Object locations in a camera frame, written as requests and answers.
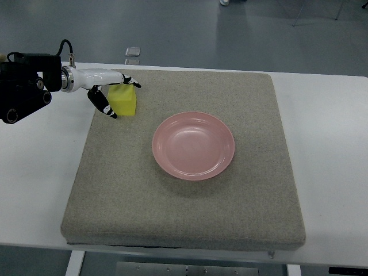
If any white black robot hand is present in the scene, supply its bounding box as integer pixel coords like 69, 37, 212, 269
61, 66, 141, 118

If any yellow foam block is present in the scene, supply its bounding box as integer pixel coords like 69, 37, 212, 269
107, 84, 137, 116

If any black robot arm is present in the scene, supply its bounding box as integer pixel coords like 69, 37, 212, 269
1, 39, 75, 124

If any pink plate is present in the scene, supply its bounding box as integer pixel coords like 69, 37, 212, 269
151, 112, 235, 181

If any beige foam mat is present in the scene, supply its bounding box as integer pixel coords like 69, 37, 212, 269
61, 70, 306, 251

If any white table leg left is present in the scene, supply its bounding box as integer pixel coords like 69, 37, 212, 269
65, 250, 85, 276

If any white table leg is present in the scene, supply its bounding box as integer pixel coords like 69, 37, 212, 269
65, 250, 85, 276
286, 264, 302, 276

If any chair legs background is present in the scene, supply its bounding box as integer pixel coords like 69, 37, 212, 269
292, 0, 346, 27

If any white table leg right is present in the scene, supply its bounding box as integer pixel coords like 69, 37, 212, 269
286, 264, 302, 276

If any black bar under table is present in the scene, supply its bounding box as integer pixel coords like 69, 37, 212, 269
328, 267, 368, 276

